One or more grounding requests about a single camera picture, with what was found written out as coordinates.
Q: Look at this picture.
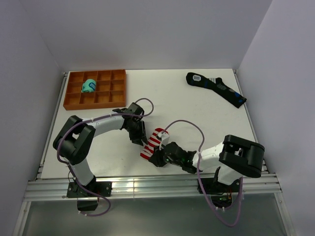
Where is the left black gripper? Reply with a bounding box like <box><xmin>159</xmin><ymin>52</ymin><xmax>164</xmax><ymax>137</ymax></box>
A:
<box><xmin>125</xmin><ymin>120</ymin><xmax>148</xmax><ymax>146</ymax></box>

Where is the red white striped sock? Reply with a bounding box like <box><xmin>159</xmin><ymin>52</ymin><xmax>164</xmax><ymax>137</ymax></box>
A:
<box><xmin>140</xmin><ymin>128</ymin><xmax>164</xmax><ymax>160</ymax></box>

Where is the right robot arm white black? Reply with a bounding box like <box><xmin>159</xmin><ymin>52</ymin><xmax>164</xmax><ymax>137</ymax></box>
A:
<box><xmin>148</xmin><ymin>132</ymin><xmax>265</xmax><ymax>192</ymax></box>

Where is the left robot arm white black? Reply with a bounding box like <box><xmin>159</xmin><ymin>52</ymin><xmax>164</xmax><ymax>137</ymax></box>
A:
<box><xmin>53</xmin><ymin>103</ymin><xmax>148</xmax><ymax>196</ymax></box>

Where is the orange compartment tray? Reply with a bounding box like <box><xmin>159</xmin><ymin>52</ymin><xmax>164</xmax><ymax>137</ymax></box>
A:
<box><xmin>63</xmin><ymin>69</ymin><xmax>126</xmax><ymax>111</ymax></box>

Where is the rolled teal sock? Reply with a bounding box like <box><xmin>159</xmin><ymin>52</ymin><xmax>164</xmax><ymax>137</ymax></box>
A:
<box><xmin>81</xmin><ymin>79</ymin><xmax>96</xmax><ymax>93</ymax></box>

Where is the black blue patterned sock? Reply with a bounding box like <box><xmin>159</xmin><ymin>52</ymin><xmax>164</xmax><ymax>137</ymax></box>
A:
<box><xmin>186</xmin><ymin>72</ymin><xmax>247</xmax><ymax>108</ymax></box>

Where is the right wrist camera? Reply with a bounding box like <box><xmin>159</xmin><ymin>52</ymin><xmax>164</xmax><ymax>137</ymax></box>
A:
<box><xmin>156</xmin><ymin>131</ymin><xmax>170</xmax><ymax>150</ymax></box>

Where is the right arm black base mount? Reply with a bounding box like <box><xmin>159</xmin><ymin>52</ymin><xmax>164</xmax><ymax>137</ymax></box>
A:
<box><xmin>201</xmin><ymin>177</ymin><xmax>240</xmax><ymax>208</ymax></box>

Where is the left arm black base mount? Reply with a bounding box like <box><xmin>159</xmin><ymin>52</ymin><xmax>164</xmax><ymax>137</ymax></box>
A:
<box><xmin>66</xmin><ymin>181</ymin><xmax>112</xmax><ymax>216</ymax></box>

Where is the aluminium table frame rail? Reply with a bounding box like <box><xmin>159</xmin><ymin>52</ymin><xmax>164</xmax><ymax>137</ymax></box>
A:
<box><xmin>23</xmin><ymin>70</ymin><xmax>283</xmax><ymax>200</ymax></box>

